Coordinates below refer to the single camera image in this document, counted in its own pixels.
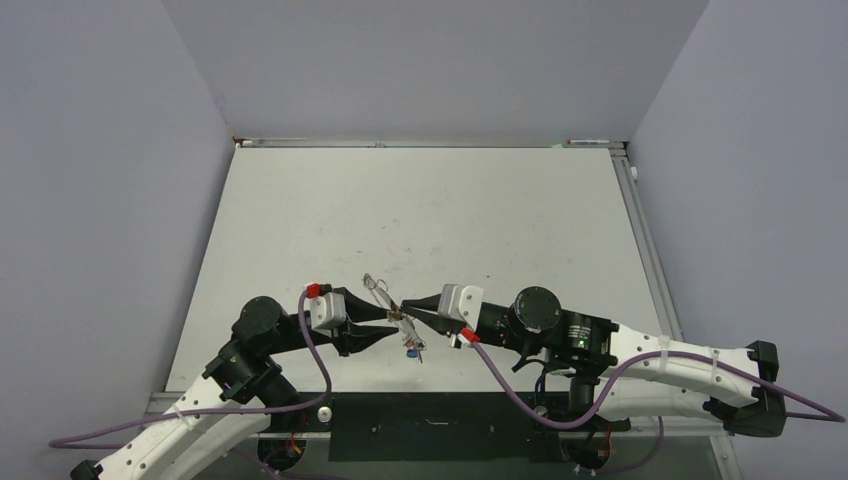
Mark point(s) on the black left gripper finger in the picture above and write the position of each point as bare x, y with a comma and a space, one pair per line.
359, 309
354, 338

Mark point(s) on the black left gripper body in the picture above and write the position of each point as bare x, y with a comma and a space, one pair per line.
337, 334

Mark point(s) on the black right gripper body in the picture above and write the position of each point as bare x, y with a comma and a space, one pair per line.
452, 319

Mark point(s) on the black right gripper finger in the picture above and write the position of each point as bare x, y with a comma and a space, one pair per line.
428, 304
441, 325

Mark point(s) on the large metal keyring organizer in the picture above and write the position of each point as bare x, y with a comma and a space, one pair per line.
412, 341

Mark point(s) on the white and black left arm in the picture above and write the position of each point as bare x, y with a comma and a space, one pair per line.
242, 390

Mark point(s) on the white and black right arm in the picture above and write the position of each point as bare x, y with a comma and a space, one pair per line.
614, 372

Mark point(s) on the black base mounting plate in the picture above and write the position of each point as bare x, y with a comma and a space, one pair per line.
423, 427

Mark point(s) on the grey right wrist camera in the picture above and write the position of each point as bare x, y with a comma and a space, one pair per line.
461, 303

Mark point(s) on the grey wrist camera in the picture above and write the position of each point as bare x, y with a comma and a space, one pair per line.
327, 312
461, 303

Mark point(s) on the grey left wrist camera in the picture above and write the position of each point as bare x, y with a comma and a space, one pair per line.
327, 312

